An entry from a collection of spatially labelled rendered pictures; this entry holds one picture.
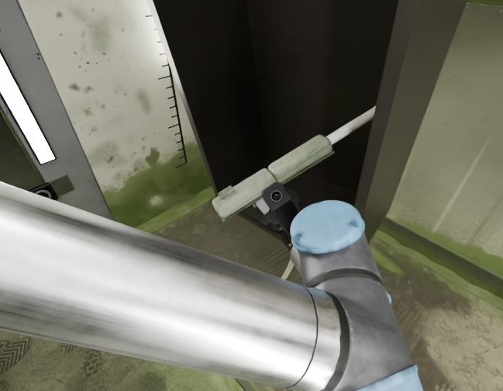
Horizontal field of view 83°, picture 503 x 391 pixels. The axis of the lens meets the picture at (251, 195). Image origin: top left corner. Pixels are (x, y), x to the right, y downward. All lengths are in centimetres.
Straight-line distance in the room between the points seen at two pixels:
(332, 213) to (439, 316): 130
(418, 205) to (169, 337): 162
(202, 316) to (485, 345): 152
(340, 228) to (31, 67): 119
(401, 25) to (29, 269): 48
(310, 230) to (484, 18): 171
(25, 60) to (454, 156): 185
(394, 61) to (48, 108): 119
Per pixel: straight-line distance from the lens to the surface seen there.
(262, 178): 65
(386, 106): 54
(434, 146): 177
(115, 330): 21
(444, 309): 167
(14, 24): 131
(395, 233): 180
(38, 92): 135
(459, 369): 155
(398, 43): 50
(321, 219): 37
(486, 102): 181
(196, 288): 21
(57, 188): 150
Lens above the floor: 129
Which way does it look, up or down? 40 degrees down
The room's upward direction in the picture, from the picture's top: straight up
